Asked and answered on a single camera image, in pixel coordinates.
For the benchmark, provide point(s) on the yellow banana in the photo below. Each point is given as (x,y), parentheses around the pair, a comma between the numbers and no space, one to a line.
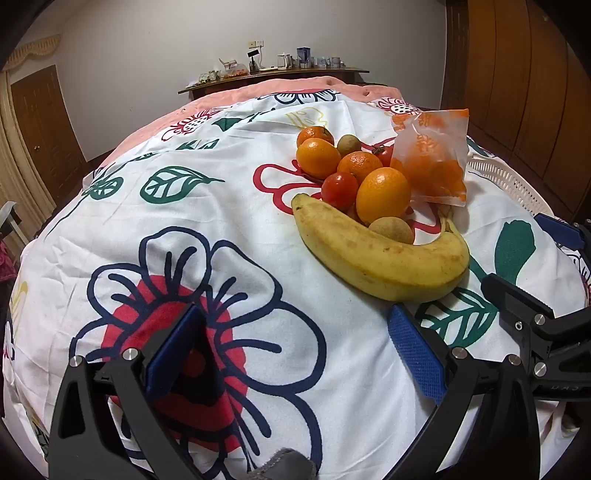
(369,261)

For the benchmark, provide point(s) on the floral printed blanket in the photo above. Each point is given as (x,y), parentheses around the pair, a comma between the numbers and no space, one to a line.
(194,194)

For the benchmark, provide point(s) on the white plastic basket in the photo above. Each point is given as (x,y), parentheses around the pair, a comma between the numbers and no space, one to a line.
(503,177)

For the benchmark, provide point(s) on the row of small jars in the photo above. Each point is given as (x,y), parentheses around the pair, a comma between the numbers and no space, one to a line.
(328,61)

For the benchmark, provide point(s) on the white pitcher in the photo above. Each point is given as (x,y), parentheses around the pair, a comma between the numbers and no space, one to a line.
(284,60)

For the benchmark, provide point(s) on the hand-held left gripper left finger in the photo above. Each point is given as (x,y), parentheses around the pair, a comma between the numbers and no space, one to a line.
(173,357)

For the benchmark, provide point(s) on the large oval orange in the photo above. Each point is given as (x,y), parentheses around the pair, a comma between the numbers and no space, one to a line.
(383,194)

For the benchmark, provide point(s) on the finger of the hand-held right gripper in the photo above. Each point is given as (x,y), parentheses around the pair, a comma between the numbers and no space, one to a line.
(556,228)
(512,297)

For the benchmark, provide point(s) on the black stand device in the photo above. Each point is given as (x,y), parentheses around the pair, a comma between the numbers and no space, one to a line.
(253,62)

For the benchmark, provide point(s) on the tangerine with green stem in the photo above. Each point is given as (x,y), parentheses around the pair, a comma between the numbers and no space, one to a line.
(359,165)

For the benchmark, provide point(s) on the cluster of small bottles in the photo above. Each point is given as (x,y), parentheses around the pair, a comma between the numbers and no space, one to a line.
(205,77)

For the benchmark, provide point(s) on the bag of orange snacks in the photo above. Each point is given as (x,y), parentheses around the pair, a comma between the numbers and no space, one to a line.
(234,69)

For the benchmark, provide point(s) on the white wall socket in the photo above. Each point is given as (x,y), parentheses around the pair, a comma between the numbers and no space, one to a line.
(255,45)

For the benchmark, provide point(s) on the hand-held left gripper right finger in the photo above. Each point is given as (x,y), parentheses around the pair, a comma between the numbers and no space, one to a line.
(415,357)

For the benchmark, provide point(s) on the plastic bag of oranges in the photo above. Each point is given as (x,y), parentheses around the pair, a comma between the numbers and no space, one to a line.
(431,157)

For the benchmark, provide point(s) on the pink quilt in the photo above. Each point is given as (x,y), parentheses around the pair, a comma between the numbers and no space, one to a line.
(152,127)

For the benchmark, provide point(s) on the brown wooden door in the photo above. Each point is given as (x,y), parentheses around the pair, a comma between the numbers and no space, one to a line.
(41,120)

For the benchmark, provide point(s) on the small red tomato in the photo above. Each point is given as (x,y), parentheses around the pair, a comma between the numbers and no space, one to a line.
(385,155)

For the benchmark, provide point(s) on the beige curtain valance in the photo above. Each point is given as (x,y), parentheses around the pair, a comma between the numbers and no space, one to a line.
(32,50)

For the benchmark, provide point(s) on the small tangerine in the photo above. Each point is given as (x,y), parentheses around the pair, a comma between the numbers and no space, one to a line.
(315,135)

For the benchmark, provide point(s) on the wooden headboard shelf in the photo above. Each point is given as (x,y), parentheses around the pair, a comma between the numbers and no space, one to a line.
(272,77)

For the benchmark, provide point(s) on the small brown round fruit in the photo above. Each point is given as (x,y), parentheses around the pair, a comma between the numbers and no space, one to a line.
(349,144)

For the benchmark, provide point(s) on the round orange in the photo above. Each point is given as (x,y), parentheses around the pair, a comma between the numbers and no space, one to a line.
(317,159)

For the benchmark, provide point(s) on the large brown round fruit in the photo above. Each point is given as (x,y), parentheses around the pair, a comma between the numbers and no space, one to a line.
(391,230)

